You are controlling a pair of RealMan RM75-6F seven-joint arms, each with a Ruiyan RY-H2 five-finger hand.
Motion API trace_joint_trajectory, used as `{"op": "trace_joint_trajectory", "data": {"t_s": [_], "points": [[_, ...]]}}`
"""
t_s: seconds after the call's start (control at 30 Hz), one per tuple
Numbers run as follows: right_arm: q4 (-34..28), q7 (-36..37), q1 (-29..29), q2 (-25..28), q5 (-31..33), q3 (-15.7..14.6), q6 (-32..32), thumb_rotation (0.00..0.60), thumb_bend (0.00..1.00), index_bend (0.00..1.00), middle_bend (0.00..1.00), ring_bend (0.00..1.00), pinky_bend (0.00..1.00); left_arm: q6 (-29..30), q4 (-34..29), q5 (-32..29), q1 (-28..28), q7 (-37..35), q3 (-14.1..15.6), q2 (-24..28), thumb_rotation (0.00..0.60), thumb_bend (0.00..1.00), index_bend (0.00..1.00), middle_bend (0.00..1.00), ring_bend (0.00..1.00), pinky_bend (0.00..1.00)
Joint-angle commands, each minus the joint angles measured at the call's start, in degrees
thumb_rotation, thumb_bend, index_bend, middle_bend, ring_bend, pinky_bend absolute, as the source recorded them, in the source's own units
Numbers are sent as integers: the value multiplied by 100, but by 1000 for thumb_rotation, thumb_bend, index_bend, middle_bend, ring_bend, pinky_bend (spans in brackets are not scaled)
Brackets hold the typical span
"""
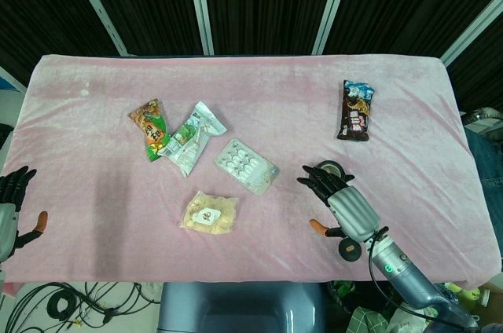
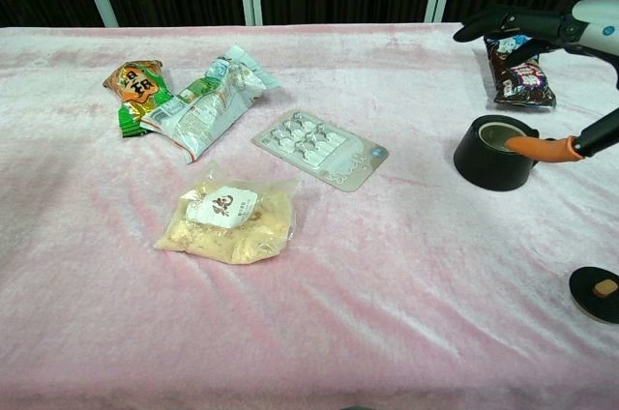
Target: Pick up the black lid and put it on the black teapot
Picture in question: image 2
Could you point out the clear bag yellow food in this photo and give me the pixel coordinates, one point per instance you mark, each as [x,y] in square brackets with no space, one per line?
[222,231]

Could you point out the black round base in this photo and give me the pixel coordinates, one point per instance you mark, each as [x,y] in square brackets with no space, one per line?
[587,301]

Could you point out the blister pack of hooks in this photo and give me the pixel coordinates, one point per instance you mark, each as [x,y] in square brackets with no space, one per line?
[319,149]

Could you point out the pink plush tablecloth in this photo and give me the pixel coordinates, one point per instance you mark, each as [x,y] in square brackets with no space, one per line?
[362,294]

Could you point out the brown blue snack bag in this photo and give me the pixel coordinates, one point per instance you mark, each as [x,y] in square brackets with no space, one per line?
[524,83]

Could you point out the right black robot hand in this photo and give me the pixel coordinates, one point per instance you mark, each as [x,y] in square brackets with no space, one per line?
[595,28]

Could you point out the white green snack bag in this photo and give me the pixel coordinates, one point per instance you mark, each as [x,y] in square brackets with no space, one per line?
[208,110]

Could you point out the orange green snack bag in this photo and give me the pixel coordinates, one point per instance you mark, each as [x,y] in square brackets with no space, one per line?
[135,86]

